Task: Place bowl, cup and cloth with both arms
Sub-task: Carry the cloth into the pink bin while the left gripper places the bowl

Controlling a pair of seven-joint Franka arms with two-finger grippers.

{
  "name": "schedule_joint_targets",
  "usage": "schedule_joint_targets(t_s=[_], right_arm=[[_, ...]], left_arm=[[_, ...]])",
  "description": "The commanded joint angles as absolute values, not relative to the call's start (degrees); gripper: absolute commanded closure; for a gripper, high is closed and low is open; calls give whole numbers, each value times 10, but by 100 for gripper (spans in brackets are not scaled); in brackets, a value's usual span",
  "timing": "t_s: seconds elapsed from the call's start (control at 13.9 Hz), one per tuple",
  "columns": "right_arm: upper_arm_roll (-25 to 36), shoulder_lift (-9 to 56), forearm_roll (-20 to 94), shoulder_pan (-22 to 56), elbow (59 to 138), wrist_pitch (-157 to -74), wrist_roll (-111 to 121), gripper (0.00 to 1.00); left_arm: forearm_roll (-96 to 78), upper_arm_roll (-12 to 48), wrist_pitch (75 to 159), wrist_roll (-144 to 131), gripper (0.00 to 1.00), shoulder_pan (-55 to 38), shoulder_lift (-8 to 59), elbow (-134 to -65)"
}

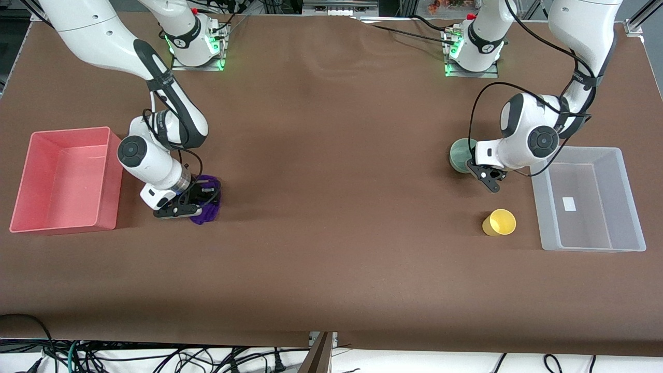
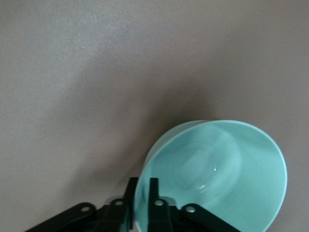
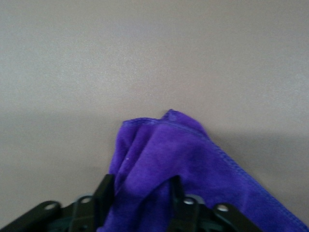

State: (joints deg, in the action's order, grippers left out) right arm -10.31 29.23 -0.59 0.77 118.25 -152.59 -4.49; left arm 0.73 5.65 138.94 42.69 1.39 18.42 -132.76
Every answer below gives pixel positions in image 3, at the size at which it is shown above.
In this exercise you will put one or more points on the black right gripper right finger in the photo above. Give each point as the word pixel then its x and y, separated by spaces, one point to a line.
pixel 186 215

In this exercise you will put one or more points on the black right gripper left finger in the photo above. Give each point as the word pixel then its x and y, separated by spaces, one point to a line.
pixel 96 207

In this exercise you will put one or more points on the purple cloth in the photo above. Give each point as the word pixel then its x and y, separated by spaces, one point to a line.
pixel 181 157

